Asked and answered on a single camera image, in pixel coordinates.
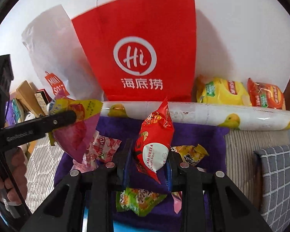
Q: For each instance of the patterned small box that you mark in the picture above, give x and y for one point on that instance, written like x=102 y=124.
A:
x=43 y=99

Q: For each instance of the blue tissue box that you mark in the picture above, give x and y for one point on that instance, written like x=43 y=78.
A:
x=118 y=227

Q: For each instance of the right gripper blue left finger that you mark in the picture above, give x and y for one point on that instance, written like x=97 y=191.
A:
x=123 y=165

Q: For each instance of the grey checked folded cloth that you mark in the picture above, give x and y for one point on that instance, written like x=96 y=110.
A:
x=273 y=163

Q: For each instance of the striped bed mattress cover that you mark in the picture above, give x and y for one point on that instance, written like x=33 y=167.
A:
x=240 y=148

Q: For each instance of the wooden furniture piece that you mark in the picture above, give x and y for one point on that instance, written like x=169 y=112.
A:
x=25 y=94

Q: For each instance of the rolled lemon print mat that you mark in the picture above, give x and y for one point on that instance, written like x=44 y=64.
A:
x=230 y=116

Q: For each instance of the yellow magenta snack packet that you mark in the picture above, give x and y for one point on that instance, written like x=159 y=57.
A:
x=75 y=138

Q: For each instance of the pink panda snack packet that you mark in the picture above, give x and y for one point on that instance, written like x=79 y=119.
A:
x=177 y=201

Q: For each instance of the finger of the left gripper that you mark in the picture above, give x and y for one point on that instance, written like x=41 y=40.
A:
x=59 y=120

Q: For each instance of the pink strawberry candy packet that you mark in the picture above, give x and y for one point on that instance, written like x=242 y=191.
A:
x=100 y=151

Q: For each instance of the yellow chips bag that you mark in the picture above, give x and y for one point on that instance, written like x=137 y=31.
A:
x=221 y=91

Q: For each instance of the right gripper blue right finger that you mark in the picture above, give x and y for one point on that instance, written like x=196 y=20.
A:
x=173 y=178

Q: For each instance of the orange chips bag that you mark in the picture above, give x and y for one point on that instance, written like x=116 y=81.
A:
x=265 y=95

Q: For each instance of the green snack packet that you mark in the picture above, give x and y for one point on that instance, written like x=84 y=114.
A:
x=140 y=201

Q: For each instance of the red snack packet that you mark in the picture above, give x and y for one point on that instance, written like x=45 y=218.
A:
x=154 y=141

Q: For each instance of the white Miniso plastic bag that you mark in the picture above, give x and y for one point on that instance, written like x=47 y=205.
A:
x=58 y=58

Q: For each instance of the red Haidilao paper bag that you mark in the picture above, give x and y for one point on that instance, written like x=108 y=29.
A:
x=141 y=50

